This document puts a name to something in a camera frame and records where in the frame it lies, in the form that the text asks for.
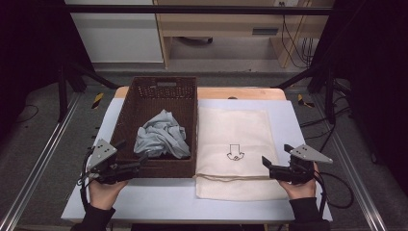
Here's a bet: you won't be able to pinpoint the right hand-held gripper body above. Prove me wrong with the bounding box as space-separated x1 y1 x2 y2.
269 143 334 186

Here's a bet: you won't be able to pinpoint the white table mat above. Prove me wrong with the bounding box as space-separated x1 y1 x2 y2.
61 97 334 224

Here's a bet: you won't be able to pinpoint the hand-held gripper cable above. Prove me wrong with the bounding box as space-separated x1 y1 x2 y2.
313 172 329 221
76 148 97 214

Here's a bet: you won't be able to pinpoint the cream cloth mat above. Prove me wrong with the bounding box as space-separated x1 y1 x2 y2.
193 106 290 202

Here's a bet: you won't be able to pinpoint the yellow black tape strip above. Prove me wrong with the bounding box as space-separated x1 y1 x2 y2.
296 93 316 109
91 91 105 110

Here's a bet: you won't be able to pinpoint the wooden desk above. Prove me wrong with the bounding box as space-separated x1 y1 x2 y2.
153 0 335 69

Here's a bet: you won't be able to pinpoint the person's left hand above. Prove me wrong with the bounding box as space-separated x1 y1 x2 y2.
88 179 129 212

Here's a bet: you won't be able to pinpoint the black metal stand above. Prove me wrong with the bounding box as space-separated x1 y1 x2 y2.
57 61 122 123
271 63 339 125

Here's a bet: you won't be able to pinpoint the grey garment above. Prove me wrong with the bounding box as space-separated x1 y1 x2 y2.
133 109 191 160

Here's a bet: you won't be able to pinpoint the black curtain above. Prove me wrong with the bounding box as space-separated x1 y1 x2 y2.
0 0 94 143
311 0 408 188

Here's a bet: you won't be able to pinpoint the right hand-held gripper cable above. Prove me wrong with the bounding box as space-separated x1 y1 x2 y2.
313 172 329 221

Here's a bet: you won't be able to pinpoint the wooden table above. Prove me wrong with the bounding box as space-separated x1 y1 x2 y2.
114 86 288 101

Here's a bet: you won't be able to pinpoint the black looped floor cable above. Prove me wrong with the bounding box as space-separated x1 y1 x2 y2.
319 171 355 210

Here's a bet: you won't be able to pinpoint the aluminium floor rail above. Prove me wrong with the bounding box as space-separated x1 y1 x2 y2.
311 93 389 231
0 91 83 231

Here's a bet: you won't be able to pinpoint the person's right hand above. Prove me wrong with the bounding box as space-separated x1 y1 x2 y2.
278 163 319 201

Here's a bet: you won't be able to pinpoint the brown woven basket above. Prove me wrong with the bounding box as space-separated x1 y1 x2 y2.
110 75 199 179

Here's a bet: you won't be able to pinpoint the white cabinet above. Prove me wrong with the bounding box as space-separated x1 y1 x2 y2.
64 0 165 64

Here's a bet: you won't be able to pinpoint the thin black floor cable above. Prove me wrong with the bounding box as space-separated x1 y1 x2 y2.
15 103 40 125

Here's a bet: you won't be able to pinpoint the black cables at desk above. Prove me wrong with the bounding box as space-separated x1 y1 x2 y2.
280 1 315 69

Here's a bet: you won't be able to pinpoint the left hand-held gripper cable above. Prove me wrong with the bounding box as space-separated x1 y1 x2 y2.
76 148 97 214

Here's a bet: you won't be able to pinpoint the black horizontal bar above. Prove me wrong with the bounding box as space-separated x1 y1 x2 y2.
63 4 334 16

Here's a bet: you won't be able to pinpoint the black floor cables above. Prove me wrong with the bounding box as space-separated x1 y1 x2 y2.
299 80 353 154

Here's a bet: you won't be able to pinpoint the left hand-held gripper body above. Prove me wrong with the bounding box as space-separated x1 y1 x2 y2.
87 138 142 186

